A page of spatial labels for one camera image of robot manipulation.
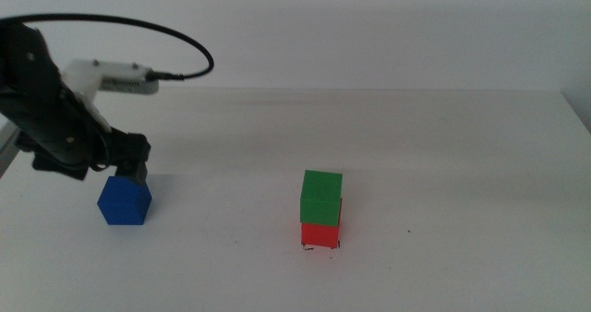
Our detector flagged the black camera cable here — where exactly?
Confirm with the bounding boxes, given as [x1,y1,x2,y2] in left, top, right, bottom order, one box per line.
[0,13,216,82]

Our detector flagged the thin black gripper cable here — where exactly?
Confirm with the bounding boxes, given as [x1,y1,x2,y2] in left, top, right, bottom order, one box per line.
[87,129,113,173]

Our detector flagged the red cube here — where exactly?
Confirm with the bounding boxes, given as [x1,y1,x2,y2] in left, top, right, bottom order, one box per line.
[300,198,344,250]

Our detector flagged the blue cube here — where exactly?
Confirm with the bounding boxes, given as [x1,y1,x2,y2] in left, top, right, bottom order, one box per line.
[96,175,153,226]

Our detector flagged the green cube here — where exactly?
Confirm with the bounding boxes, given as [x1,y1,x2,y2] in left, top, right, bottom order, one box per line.
[299,169,344,228]

